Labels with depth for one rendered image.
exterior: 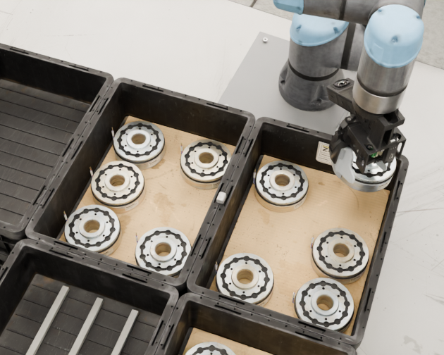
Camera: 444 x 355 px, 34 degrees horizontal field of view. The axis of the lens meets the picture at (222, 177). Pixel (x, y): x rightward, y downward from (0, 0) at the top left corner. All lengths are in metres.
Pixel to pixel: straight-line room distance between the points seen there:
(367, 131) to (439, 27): 1.94
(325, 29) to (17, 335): 0.83
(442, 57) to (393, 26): 1.95
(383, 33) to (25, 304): 0.77
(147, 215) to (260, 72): 0.50
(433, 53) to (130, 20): 1.39
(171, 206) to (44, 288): 0.28
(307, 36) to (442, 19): 1.64
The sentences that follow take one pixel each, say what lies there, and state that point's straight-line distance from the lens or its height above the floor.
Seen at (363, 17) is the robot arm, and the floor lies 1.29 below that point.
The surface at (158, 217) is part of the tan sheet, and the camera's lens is 1.42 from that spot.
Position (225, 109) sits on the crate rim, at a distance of 1.46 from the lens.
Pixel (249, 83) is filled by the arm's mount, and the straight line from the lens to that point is 1.72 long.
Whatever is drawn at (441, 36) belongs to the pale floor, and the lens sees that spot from 3.05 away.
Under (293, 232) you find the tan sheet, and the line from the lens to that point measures 1.40.
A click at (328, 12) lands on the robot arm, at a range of 1.12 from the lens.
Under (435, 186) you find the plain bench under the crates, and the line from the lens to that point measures 1.68.
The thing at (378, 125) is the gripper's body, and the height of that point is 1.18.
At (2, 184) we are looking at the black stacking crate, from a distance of 1.52.
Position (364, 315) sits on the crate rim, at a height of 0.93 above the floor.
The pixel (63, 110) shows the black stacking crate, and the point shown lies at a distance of 1.61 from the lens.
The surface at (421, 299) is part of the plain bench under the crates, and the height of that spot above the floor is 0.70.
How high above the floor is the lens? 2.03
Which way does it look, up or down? 55 degrees down
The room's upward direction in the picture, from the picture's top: 1 degrees clockwise
